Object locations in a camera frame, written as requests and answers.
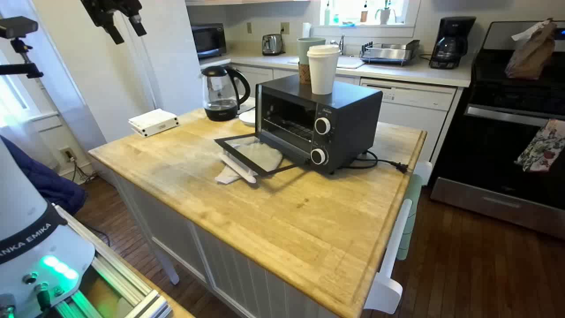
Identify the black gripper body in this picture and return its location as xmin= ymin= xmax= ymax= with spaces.
xmin=80 ymin=0 xmax=145 ymax=23

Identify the glass electric kettle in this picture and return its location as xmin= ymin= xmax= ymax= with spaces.
xmin=201 ymin=64 xmax=253 ymax=124

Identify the black and steel stove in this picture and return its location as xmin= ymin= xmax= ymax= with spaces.
xmin=429 ymin=20 xmax=565 ymax=241

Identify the white towel bar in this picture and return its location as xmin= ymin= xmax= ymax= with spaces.
xmin=362 ymin=161 xmax=435 ymax=317

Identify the dark blue cloth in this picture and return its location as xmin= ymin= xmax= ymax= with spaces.
xmin=0 ymin=137 xmax=88 ymax=216

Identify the black camera on tripod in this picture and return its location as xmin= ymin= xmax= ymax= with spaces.
xmin=0 ymin=15 xmax=46 ymax=80

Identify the white kitchen island cabinet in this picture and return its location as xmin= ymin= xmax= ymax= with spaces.
xmin=94 ymin=158 xmax=337 ymax=318

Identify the blue cup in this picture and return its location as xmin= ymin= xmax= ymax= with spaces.
xmin=295 ymin=36 xmax=327 ymax=68

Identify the aluminium rail frame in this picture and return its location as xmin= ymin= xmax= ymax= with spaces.
xmin=51 ymin=202 xmax=175 ymax=318

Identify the green hanging towel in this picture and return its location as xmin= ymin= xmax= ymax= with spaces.
xmin=396 ymin=174 xmax=424 ymax=264

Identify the brown woven cup holder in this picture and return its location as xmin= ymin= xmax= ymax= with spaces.
xmin=297 ymin=61 xmax=313 ymax=87

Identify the white flat box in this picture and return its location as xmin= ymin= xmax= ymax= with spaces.
xmin=127 ymin=108 xmax=180 ymax=138

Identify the silver bread toaster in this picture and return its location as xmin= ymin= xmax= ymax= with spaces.
xmin=260 ymin=32 xmax=286 ymax=59

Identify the brown paper bag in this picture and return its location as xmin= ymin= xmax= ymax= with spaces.
xmin=503 ymin=16 xmax=558 ymax=82

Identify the black toaster oven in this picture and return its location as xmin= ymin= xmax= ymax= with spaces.
xmin=214 ymin=75 xmax=385 ymax=179

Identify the metal dish rack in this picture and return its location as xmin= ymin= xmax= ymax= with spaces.
xmin=359 ymin=39 xmax=422 ymax=68

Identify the black toaster power cord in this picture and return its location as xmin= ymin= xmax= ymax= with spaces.
xmin=343 ymin=149 xmax=410 ymax=175

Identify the floral dish towel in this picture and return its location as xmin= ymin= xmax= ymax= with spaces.
xmin=514 ymin=119 xmax=565 ymax=175

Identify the white lidded paper cup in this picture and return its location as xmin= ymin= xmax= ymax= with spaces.
xmin=306 ymin=45 xmax=343 ymax=98

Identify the black coffee maker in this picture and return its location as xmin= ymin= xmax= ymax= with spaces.
xmin=427 ymin=15 xmax=477 ymax=71

